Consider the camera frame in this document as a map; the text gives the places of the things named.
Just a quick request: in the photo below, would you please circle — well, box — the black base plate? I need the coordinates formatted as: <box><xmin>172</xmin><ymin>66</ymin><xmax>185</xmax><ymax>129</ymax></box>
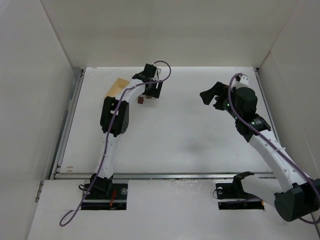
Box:
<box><xmin>212</xmin><ymin>182</ymin><xmax>265</xmax><ymax>211</ymax></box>
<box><xmin>80</xmin><ymin>182</ymin><xmax>128</xmax><ymax>211</ymax></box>

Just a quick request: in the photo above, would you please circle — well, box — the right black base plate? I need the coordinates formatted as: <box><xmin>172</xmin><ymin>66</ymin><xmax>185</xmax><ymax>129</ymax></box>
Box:
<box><xmin>212</xmin><ymin>182</ymin><xmax>265</xmax><ymax>211</ymax></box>

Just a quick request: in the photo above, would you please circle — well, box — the purple cable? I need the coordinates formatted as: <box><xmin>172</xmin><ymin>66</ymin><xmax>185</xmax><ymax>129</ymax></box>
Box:
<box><xmin>58</xmin><ymin>60</ymin><xmax>172</xmax><ymax>227</ymax></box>
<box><xmin>228</xmin><ymin>72</ymin><xmax>320</xmax><ymax>225</ymax></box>

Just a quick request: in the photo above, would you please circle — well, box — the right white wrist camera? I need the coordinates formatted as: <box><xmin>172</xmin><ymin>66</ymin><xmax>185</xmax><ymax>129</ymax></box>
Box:
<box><xmin>235</xmin><ymin>74</ymin><xmax>249</xmax><ymax>88</ymax></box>

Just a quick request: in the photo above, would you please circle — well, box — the dark brown wood block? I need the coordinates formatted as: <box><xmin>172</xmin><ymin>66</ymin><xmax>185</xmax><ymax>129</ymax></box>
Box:
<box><xmin>137</xmin><ymin>96</ymin><xmax>144</xmax><ymax>105</ymax></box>

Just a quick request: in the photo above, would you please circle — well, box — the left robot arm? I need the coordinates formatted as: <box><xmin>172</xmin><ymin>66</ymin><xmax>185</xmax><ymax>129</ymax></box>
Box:
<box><xmin>89</xmin><ymin>63</ymin><xmax>163</xmax><ymax>197</ymax></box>

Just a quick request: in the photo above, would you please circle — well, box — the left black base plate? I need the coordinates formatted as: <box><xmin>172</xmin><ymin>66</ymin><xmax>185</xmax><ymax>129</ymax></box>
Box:
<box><xmin>80</xmin><ymin>182</ymin><xmax>128</xmax><ymax>211</ymax></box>

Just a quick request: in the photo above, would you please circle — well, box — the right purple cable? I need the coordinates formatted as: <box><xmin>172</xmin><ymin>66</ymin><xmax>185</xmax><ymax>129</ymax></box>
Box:
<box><xmin>228</xmin><ymin>72</ymin><xmax>320</xmax><ymax>225</ymax></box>

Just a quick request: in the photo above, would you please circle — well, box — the aluminium table edge rail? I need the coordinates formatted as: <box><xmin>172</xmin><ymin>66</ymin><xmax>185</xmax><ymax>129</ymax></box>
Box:
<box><xmin>45</xmin><ymin>67</ymin><xmax>86</xmax><ymax>180</ymax></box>

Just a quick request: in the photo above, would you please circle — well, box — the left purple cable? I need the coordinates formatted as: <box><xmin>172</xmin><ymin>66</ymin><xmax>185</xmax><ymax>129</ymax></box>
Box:
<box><xmin>58</xmin><ymin>60</ymin><xmax>172</xmax><ymax>227</ymax></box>

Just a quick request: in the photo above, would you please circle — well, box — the front aluminium rail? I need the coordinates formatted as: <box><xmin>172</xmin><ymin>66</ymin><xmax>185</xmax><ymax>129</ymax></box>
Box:
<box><xmin>53</xmin><ymin>171</ymin><xmax>278</xmax><ymax>180</ymax></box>

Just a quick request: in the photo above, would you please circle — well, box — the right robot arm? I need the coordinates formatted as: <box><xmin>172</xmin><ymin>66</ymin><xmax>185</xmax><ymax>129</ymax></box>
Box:
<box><xmin>199</xmin><ymin>82</ymin><xmax>320</xmax><ymax>222</ymax></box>

